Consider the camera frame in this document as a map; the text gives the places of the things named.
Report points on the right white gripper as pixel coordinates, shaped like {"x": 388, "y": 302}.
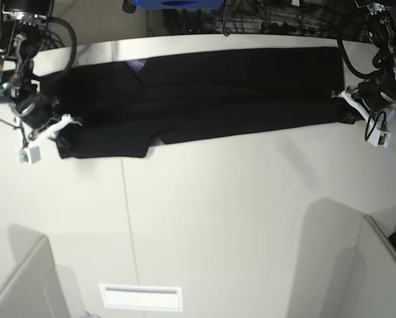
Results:
{"x": 56, "y": 128}

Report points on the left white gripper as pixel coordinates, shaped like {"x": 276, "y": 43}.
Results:
{"x": 355, "y": 102}

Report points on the black T-shirt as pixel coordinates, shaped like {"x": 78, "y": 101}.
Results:
{"x": 199, "y": 96}

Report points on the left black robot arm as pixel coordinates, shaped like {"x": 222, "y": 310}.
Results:
{"x": 377, "y": 90}

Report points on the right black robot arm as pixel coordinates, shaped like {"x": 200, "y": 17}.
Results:
{"x": 25, "y": 32}

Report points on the black power strip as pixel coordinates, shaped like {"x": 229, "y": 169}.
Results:
{"x": 293, "y": 30}

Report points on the right beige partition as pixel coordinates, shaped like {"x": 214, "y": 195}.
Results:
{"x": 363, "y": 282}

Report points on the beige partition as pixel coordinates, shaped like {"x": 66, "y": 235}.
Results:
{"x": 363, "y": 282}
{"x": 32, "y": 288}

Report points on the left beige partition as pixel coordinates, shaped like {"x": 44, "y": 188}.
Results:
{"x": 32, "y": 288}

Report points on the blue box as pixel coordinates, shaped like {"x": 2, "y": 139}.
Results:
{"x": 179, "y": 4}

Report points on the white label plate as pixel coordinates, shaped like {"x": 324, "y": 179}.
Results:
{"x": 142, "y": 298}

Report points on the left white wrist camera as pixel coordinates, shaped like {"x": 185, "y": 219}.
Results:
{"x": 379, "y": 138}

